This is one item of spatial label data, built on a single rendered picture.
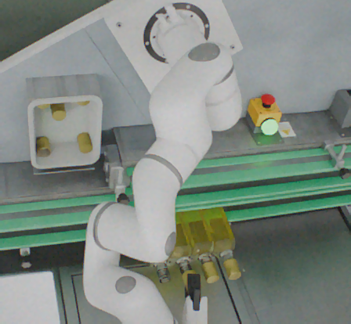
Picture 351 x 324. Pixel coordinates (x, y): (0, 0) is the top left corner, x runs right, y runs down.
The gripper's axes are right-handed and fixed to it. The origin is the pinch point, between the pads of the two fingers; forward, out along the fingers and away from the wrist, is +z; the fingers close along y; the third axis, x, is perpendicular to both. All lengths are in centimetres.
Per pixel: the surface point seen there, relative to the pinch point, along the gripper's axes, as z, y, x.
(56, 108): 29, 27, 36
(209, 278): 2.7, -0.3, -4.3
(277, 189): 29.4, 4.7, -23.4
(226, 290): 7.9, -13.9, -11.1
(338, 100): 52, 20, -41
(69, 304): -0.2, -12.7, 29.8
